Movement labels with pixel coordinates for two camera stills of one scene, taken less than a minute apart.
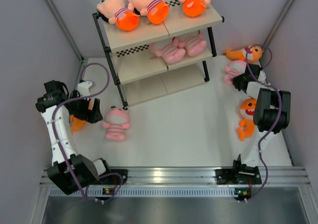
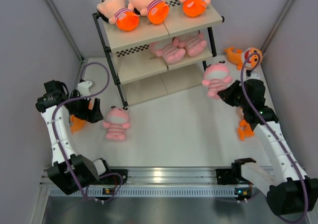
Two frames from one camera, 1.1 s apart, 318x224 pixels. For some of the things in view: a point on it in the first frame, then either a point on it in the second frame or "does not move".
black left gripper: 91,116 does not move
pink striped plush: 234,68 → 216,76
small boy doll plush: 143,0 does not move
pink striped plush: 194,45 does not move
